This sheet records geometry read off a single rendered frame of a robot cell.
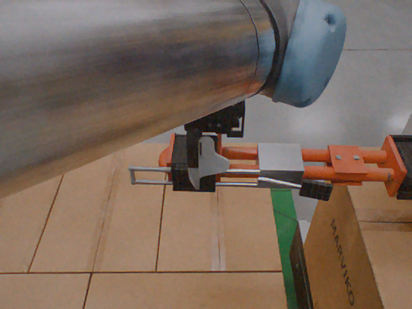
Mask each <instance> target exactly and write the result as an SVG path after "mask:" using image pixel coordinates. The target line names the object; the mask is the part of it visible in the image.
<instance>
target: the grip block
mask: <svg viewBox="0 0 412 309"><path fill-rule="evenodd" d="M380 151H385V152H386V156H387V157H386V162H385V164H377V167H378V168H392V169H393V170H394V181H393V182H384V183H385V187H386V190H387V193H388V196H389V197H391V198H393V197H394V196H395V194H396V193H397V192H398V193H397V195H396V198H397V199H409V200H412V135H389V136H386V138H385V141H384V143H383V146H382V148H381V150H380Z"/></svg>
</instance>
